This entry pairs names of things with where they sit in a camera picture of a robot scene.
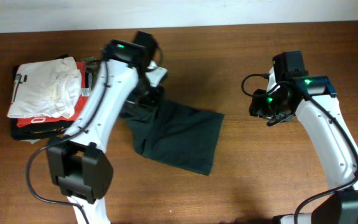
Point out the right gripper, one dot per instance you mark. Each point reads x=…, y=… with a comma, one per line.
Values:
x=257, y=107

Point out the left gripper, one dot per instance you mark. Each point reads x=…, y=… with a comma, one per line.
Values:
x=150, y=100

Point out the dark green t-shirt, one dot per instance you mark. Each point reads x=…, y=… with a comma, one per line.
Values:
x=175, y=134

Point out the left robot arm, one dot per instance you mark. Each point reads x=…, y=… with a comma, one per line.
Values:
x=128, y=78

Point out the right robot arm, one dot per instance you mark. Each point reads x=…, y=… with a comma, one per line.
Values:
x=313, y=101

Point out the olive grey folded garment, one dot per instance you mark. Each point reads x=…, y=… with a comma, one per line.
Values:
x=87, y=60

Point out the red folded t-shirt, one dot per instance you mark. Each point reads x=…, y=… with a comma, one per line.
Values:
x=22, y=122

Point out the white folded t-shirt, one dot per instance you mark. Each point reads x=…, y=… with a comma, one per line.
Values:
x=46, y=89

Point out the black folded garment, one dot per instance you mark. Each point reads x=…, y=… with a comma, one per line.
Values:
x=39, y=132

